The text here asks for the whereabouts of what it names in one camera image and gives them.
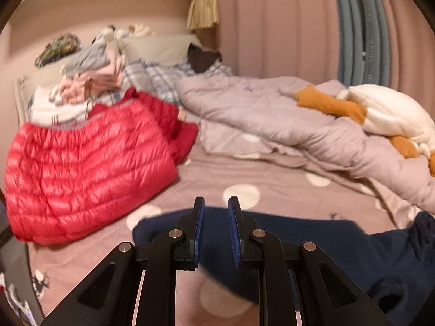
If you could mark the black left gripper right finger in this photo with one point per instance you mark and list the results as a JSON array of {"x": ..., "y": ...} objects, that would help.
[{"x": 298, "y": 284}]

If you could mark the grey blue curtain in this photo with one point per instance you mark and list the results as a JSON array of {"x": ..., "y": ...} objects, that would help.
[{"x": 364, "y": 43}]

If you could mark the beige pillow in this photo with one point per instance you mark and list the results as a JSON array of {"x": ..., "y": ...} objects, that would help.
[{"x": 162, "y": 49}]

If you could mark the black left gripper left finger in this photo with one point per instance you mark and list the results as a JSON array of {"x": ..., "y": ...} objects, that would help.
[{"x": 135, "y": 285}]

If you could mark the pink curtain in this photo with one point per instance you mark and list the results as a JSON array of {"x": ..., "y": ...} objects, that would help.
[{"x": 271, "y": 38}]

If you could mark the green patterned cloth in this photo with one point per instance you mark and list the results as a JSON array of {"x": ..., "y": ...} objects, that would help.
[{"x": 61, "y": 46}]

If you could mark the beige tasselled cloth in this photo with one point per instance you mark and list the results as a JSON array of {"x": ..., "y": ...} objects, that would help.
[{"x": 203, "y": 14}]

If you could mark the light pink quilted duvet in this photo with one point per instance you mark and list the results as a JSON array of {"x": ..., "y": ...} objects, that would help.
[{"x": 266, "y": 108}]

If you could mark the navy blue fleece garment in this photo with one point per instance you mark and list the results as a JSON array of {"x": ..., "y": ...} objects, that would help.
[{"x": 395, "y": 268}]

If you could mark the black garment near pillow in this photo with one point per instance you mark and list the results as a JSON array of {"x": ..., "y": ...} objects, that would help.
[{"x": 200, "y": 60}]

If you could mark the pile of folded clothes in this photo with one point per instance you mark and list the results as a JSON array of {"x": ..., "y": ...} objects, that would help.
[{"x": 64, "y": 91}]

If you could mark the plaid blue white pillow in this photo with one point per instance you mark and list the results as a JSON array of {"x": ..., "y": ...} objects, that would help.
[{"x": 158, "y": 80}]

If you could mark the white and orange plush toy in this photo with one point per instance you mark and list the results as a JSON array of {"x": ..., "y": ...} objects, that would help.
[{"x": 380, "y": 111}]

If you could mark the red puffer jacket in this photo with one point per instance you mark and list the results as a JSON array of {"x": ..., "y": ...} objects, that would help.
[{"x": 62, "y": 184}]

